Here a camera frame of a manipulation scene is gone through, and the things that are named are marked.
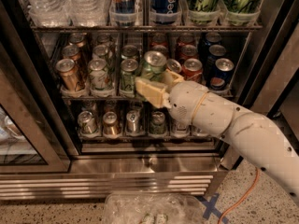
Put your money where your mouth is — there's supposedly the silver can bottom middle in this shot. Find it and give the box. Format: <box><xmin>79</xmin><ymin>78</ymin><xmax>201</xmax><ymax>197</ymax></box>
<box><xmin>126</xmin><ymin>110</ymin><xmax>140</xmax><ymax>133</ymax></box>

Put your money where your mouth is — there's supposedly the orange soda can rear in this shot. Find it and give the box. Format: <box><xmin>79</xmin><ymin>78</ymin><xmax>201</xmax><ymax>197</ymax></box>
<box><xmin>150</xmin><ymin>33</ymin><xmax>168</xmax><ymax>47</ymax></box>

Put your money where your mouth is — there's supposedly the clear plastic bin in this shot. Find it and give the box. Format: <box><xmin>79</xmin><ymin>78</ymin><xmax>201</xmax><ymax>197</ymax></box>
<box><xmin>102</xmin><ymin>193</ymin><xmax>204</xmax><ymax>224</ymax></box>

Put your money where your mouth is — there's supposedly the gold can rear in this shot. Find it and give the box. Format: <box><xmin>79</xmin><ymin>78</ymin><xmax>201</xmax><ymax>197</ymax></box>
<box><xmin>68</xmin><ymin>33</ymin><xmax>90</xmax><ymax>61</ymax></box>

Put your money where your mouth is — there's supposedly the green tall can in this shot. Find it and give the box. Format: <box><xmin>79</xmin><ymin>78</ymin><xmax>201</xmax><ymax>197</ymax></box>
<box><xmin>222</xmin><ymin>0</ymin><xmax>261</xmax><ymax>26</ymax></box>
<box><xmin>187</xmin><ymin>0</ymin><xmax>219</xmax><ymax>24</ymax></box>

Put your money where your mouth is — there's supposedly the white green can middle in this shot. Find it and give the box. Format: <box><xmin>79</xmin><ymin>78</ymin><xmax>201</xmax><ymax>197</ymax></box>
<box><xmin>93</xmin><ymin>44</ymin><xmax>112</xmax><ymax>66</ymax></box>

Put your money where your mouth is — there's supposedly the green soda can middle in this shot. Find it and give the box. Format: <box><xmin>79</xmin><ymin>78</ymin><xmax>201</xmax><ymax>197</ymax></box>
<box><xmin>120</xmin><ymin>59</ymin><xmax>139</xmax><ymax>93</ymax></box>

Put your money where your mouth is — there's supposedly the glass fridge door left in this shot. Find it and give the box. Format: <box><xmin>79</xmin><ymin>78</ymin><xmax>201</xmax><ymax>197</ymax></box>
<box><xmin>0</xmin><ymin>47</ymin><xmax>70</xmax><ymax>174</ymax></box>

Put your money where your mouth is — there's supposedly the tall blue pepsi can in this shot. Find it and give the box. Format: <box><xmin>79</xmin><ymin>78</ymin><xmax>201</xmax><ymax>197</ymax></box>
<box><xmin>150</xmin><ymin>0</ymin><xmax>179</xmax><ymax>24</ymax></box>

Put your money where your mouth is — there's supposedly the red cola can front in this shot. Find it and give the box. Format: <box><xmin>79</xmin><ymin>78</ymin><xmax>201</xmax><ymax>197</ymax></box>
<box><xmin>182</xmin><ymin>58</ymin><xmax>203</xmax><ymax>82</ymax></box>

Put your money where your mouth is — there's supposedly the white green can rear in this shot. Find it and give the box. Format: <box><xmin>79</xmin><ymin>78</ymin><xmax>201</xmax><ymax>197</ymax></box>
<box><xmin>96</xmin><ymin>34</ymin><xmax>115</xmax><ymax>50</ymax></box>

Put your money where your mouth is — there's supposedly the red cola can middle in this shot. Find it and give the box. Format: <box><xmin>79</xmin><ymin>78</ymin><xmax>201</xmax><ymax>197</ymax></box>
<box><xmin>175</xmin><ymin>45</ymin><xmax>198</xmax><ymax>64</ymax></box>

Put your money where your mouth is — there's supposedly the gold can front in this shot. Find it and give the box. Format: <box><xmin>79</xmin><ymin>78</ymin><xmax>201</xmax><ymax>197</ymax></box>
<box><xmin>55</xmin><ymin>59</ymin><xmax>85</xmax><ymax>91</ymax></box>

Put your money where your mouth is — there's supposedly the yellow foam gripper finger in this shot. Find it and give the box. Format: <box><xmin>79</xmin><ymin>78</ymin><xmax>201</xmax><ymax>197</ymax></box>
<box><xmin>163</xmin><ymin>69</ymin><xmax>184</xmax><ymax>89</ymax></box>
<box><xmin>135</xmin><ymin>77</ymin><xmax>170</xmax><ymax>108</ymax></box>

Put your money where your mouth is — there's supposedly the green soda can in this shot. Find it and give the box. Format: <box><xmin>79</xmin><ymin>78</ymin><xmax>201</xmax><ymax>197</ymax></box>
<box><xmin>141</xmin><ymin>50</ymin><xmax>166</xmax><ymax>82</ymax></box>
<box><xmin>120</xmin><ymin>59</ymin><xmax>139</xmax><ymax>93</ymax></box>
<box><xmin>121</xmin><ymin>45</ymin><xmax>139</xmax><ymax>61</ymax></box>

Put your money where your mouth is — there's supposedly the blue pepsi can front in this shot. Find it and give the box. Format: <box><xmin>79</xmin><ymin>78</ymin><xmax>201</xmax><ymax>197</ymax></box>
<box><xmin>207</xmin><ymin>58</ymin><xmax>235</xmax><ymax>91</ymax></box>

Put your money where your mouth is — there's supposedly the green can bottom shelf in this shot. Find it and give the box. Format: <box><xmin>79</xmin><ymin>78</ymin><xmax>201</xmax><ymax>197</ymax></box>
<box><xmin>149</xmin><ymin>111</ymin><xmax>166</xmax><ymax>135</ymax></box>

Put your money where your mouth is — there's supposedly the gold can middle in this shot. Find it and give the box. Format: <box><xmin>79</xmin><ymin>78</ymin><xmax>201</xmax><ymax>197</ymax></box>
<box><xmin>61</xmin><ymin>44</ymin><xmax>88</xmax><ymax>79</ymax></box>

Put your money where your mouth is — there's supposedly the green tall can right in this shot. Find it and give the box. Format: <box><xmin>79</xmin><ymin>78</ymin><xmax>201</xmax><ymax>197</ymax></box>
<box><xmin>222</xmin><ymin>0</ymin><xmax>261</xmax><ymax>26</ymax></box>

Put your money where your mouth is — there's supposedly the blue tape cross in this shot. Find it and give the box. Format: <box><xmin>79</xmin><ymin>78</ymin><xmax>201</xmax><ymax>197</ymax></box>
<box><xmin>197</xmin><ymin>193</ymin><xmax>229</xmax><ymax>224</ymax></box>

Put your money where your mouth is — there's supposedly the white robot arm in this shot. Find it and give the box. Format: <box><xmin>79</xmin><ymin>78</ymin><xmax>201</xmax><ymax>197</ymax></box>
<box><xmin>135</xmin><ymin>70</ymin><xmax>299</xmax><ymax>205</ymax></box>

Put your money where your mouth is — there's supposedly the white green can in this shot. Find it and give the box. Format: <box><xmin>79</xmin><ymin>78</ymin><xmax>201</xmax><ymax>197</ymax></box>
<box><xmin>88</xmin><ymin>59</ymin><xmax>111</xmax><ymax>91</ymax></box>
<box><xmin>93</xmin><ymin>44</ymin><xmax>112</xmax><ymax>66</ymax></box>
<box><xmin>96</xmin><ymin>34</ymin><xmax>115</xmax><ymax>50</ymax></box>

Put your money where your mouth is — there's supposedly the white green can front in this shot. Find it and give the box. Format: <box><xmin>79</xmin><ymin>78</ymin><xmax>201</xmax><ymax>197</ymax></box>
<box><xmin>88</xmin><ymin>59</ymin><xmax>111</xmax><ymax>91</ymax></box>

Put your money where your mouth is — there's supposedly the red cola can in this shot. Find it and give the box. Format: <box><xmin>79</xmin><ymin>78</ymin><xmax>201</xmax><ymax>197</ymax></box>
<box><xmin>182</xmin><ymin>58</ymin><xmax>203</xmax><ymax>82</ymax></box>
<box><xmin>176</xmin><ymin>33</ymin><xmax>195</xmax><ymax>49</ymax></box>
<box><xmin>175</xmin><ymin>45</ymin><xmax>198</xmax><ymax>64</ymax></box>

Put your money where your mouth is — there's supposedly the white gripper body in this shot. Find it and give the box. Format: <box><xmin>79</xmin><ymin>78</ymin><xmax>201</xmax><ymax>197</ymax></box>
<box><xmin>168</xmin><ymin>81</ymin><xmax>208</xmax><ymax>127</ymax></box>

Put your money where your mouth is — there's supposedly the blue pepsi can rear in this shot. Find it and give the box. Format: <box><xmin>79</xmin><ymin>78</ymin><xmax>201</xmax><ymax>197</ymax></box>
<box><xmin>198</xmin><ymin>32</ymin><xmax>221</xmax><ymax>61</ymax></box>

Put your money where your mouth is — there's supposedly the stainless steel fridge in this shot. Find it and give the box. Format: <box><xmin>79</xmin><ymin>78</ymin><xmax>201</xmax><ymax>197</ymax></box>
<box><xmin>0</xmin><ymin>0</ymin><xmax>298</xmax><ymax>200</ymax></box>

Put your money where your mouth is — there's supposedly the orange cable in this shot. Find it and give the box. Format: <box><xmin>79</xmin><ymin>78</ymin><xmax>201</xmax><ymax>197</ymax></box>
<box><xmin>217</xmin><ymin>167</ymin><xmax>260</xmax><ymax>224</ymax></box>

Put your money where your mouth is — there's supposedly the silver can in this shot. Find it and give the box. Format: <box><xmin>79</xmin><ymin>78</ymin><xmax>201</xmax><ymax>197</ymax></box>
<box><xmin>126</xmin><ymin>110</ymin><xmax>140</xmax><ymax>133</ymax></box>
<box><xmin>78</xmin><ymin>111</ymin><xmax>98</xmax><ymax>134</ymax></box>

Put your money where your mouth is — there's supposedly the green soda can front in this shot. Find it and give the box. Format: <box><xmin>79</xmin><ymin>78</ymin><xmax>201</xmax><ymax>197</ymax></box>
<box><xmin>141</xmin><ymin>50</ymin><xmax>166</xmax><ymax>82</ymax></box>

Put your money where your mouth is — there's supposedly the blue pepsi can middle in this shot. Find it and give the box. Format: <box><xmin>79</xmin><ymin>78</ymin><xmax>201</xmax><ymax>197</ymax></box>
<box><xmin>204</xmin><ymin>45</ymin><xmax>226</xmax><ymax>79</ymax></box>

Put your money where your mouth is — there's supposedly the red bull tall can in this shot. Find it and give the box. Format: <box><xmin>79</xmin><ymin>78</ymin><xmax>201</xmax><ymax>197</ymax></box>
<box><xmin>110</xmin><ymin>0</ymin><xmax>136</xmax><ymax>27</ymax></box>

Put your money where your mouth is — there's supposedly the gold can bottom shelf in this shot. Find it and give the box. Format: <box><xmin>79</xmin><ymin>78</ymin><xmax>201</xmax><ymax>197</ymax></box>
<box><xmin>103</xmin><ymin>111</ymin><xmax>120</xmax><ymax>135</ymax></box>

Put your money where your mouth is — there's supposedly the silver can bottom left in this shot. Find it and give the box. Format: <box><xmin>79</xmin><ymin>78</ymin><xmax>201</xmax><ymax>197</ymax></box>
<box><xmin>78</xmin><ymin>111</ymin><xmax>98</xmax><ymax>134</ymax></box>

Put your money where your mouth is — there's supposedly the clear water bottle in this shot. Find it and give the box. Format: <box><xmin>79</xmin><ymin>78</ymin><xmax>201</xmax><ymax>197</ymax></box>
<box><xmin>70</xmin><ymin>0</ymin><xmax>110</xmax><ymax>27</ymax></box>
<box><xmin>29</xmin><ymin>0</ymin><xmax>69</xmax><ymax>27</ymax></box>

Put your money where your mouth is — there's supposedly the red cola can rear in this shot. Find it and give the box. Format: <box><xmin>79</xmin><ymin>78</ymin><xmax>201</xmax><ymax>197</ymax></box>
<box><xmin>176</xmin><ymin>33</ymin><xmax>195</xmax><ymax>49</ymax></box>

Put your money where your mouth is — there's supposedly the green soda can rear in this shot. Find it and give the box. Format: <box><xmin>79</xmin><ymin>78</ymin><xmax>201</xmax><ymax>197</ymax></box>
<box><xmin>121</xmin><ymin>45</ymin><xmax>139</xmax><ymax>61</ymax></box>

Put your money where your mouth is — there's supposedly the orange soda can front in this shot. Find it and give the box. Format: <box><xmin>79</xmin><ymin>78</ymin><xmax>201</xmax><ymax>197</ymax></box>
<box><xmin>166</xmin><ymin>59</ymin><xmax>182</xmax><ymax>74</ymax></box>

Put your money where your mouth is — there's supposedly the clear water bottle right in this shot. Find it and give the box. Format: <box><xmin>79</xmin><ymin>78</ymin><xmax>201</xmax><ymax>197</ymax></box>
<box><xmin>70</xmin><ymin>0</ymin><xmax>110</xmax><ymax>27</ymax></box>

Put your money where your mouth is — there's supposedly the clear water bottle left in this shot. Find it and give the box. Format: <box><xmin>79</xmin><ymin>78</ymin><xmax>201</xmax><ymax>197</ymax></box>
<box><xmin>29</xmin><ymin>0</ymin><xmax>69</xmax><ymax>27</ymax></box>

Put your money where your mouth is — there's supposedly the green tall can left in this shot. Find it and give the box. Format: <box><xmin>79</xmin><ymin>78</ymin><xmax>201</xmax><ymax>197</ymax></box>
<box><xmin>187</xmin><ymin>0</ymin><xmax>219</xmax><ymax>24</ymax></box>

